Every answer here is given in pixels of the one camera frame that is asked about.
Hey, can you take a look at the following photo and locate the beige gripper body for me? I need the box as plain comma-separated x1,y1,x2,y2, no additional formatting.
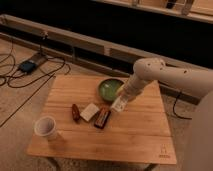
122,74,149,101

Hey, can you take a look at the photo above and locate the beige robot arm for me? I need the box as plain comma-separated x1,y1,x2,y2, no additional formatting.
124,58,213,171

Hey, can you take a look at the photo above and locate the black floor cable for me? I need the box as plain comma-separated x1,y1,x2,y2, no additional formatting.
0,39,72,128

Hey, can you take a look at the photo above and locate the dark chocolate bar packet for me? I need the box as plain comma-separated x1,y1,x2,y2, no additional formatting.
94,108,111,129

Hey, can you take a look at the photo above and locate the green ceramic bowl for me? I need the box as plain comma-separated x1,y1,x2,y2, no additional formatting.
98,78,124,102

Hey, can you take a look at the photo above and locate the black power adapter box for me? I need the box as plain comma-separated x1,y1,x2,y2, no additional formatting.
18,61,36,73

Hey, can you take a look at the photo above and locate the white square sponge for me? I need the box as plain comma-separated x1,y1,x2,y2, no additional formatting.
80,103,99,122

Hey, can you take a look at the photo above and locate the black cable at right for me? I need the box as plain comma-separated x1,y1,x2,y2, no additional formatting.
171,90,193,121

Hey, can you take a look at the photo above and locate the white plastic bottle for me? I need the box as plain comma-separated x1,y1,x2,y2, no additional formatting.
110,86,128,112

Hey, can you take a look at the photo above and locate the wooden table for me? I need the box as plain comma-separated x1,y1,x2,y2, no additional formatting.
27,75,177,164

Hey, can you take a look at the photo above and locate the white paper cup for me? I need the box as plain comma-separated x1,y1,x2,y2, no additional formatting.
34,116,58,141

